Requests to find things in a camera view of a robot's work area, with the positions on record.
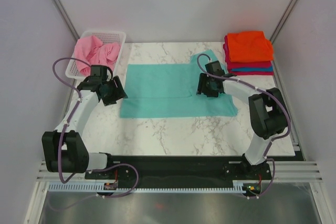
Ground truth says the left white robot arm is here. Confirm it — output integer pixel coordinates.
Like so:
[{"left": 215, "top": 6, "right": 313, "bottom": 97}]
[{"left": 41, "top": 65, "right": 128, "bottom": 184}]

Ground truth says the aluminium frame post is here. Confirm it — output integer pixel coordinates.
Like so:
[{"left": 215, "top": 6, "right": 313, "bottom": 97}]
[
  {"left": 51, "top": 0, "right": 80, "bottom": 40},
  {"left": 269, "top": 0, "right": 315, "bottom": 44}
]

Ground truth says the teal t shirt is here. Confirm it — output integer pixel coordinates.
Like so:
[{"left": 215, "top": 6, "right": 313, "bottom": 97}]
[{"left": 120, "top": 50, "right": 238, "bottom": 119}]

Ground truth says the left aluminium frame post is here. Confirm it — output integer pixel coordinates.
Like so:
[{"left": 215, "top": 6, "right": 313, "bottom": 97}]
[{"left": 51, "top": 0, "right": 80, "bottom": 40}]

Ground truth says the bottom magenta folded t shirt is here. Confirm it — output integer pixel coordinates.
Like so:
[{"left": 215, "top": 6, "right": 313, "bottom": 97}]
[{"left": 228, "top": 70, "right": 274, "bottom": 76}]

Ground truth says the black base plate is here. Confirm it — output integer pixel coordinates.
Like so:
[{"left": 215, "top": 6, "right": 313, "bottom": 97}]
[{"left": 85, "top": 155, "right": 271, "bottom": 188}]

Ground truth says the white slotted cable duct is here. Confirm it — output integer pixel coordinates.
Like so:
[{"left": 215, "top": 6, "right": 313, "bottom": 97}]
[{"left": 47, "top": 182, "right": 255, "bottom": 194}]

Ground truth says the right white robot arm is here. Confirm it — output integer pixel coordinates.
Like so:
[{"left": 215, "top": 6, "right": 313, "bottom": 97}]
[{"left": 197, "top": 61, "right": 290, "bottom": 179}]

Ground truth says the right aluminium frame post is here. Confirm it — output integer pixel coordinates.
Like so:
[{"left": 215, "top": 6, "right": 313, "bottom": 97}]
[{"left": 269, "top": 0, "right": 315, "bottom": 44}]

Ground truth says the pink t shirt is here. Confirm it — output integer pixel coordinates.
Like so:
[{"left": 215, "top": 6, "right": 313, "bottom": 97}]
[{"left": 73, "top": 35, "right": 121, "bottom": 77}]

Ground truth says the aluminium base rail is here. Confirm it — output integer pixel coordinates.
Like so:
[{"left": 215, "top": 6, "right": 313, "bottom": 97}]
[{"left": 36, "top": 161, "right": 322, "bottom": 183}]

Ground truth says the orange folded t shirt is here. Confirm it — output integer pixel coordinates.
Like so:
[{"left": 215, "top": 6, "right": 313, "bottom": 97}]
[{"left": 227, "top": 30, "right": 274, "bottom": 63}]

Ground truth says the blue folded t shirt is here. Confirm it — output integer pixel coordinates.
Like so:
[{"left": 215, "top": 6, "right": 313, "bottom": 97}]
[{"left": 231, "top": 67, "right": 273, "bottom": 72}]

